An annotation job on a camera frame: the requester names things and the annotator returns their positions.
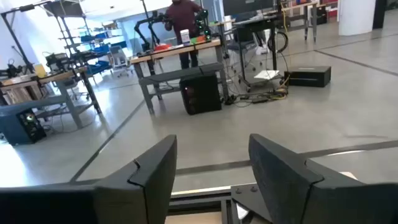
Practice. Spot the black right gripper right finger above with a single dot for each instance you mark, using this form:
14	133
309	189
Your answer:
295	193

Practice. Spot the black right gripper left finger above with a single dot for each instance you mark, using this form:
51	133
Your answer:
140	193

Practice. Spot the black background robot arm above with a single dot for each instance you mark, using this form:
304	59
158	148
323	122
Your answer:
146	23
202	23

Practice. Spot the black computer tower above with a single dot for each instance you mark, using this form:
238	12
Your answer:
18	127
200	95

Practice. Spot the black flat box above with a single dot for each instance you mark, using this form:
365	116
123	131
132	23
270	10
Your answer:
308	76

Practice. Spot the white board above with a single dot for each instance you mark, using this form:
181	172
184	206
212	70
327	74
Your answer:
266	74

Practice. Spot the white chair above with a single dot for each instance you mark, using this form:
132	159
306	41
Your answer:
118	57

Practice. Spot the wood-topped grey workbench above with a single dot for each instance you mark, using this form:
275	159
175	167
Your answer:
174	49
62	76

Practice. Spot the yellow container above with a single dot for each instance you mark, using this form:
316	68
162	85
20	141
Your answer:
40	71

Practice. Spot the shelf rack with blue bins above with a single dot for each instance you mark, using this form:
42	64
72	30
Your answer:
93	40

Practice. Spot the small white box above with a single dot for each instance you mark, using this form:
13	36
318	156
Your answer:
185	36

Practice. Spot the black desk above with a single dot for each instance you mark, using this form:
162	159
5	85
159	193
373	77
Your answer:
255	25

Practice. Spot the person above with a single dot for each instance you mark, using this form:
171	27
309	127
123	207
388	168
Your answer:
182	18

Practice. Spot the white pillar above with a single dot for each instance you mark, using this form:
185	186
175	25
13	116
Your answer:
356	17

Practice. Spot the wooden table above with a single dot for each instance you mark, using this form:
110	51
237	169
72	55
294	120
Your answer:
300	6

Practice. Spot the black monitor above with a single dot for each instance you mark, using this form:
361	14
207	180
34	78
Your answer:
248	6

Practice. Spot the black aluminium table frame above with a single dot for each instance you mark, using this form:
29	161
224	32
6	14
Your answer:
199	199

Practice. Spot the black station frame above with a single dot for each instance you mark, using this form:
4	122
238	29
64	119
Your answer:
14	34

